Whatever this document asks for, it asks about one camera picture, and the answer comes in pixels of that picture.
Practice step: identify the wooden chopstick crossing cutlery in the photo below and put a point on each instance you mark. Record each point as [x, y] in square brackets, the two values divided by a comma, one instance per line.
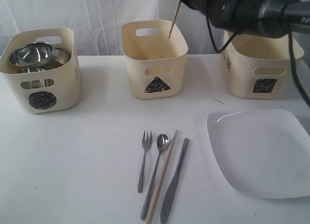
[174, 18]

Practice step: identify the steel spoon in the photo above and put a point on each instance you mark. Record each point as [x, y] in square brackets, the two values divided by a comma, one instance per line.
[162, 143]

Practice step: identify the steel mug with handle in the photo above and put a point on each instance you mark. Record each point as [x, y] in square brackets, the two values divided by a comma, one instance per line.
[61, 58]

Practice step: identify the small steel fork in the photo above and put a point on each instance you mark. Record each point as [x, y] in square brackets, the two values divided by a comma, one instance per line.
[146, 143]

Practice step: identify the steel bowl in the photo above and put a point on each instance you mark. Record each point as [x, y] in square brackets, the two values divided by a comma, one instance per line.
[36, 54]

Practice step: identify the steel table knife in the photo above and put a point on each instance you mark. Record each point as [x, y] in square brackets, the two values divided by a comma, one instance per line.
[171, 190]

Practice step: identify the wooden chopstick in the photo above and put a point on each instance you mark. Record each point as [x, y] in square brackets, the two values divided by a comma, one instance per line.
[159, 183]

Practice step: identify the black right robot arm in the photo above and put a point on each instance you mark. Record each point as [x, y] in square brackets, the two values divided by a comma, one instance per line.
[266, 18]

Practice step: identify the cream bin with triangle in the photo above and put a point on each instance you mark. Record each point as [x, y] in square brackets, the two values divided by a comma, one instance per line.
[155, 56]

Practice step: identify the cream bin with square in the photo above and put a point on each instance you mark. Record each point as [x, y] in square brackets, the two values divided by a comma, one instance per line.
[257, 67]

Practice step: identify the white square plate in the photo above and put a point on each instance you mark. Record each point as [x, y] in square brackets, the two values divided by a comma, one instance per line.
[262, 153]

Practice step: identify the cream bin with circle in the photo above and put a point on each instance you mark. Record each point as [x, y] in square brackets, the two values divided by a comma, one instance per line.
[66, 89]

